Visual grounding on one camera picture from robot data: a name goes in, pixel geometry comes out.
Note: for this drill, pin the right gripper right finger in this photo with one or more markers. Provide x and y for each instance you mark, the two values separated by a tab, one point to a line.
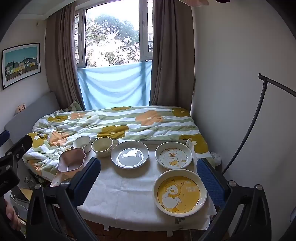
254	222

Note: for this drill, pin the light blue window cloth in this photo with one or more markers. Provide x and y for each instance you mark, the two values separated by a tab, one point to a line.
116	86

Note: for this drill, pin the black lamp stand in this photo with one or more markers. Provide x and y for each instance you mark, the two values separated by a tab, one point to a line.
266	81

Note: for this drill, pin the window frame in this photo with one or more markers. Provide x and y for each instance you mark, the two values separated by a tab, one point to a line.
109	33

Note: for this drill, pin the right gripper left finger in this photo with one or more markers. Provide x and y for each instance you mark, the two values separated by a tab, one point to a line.
53	214

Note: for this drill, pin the small plush toy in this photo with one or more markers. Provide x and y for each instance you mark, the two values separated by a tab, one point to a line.
20	108

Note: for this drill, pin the brown curtain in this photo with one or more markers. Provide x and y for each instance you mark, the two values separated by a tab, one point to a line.
173	56
60	63

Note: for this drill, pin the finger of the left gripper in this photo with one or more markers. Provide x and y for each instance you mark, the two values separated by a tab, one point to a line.
4	136
20	147

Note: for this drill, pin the small white bowl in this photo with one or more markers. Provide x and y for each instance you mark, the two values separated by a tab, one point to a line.
83	142

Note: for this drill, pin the floral striped quilt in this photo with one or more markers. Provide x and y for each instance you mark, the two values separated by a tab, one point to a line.
55	133

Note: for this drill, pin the framed town picture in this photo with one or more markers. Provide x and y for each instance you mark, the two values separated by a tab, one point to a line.
19	62

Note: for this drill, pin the cream ceramic bowl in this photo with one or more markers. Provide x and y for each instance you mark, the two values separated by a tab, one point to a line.
102	146

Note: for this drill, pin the pink square plastic bowl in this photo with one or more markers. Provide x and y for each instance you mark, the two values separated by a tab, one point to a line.
71	160

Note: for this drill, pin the plain white plate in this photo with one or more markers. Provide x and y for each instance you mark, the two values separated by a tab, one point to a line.
129	154

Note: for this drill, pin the grey headboard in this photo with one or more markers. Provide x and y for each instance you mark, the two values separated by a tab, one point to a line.
23	122

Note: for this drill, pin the person left hand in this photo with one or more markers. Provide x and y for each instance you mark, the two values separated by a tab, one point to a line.
11	215

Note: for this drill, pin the small duck plate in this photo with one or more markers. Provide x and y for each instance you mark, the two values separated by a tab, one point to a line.
173	155

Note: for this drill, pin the left brown curtain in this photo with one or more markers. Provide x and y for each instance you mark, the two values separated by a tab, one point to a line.
60	63

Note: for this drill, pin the green patterned pillow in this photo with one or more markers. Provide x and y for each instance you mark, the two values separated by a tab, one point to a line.
75	106

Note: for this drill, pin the right brown curtain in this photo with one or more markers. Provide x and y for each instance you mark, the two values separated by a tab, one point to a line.
173	56

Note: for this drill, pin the floral white tablecloth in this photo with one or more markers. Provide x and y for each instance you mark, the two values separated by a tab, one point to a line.
124	199

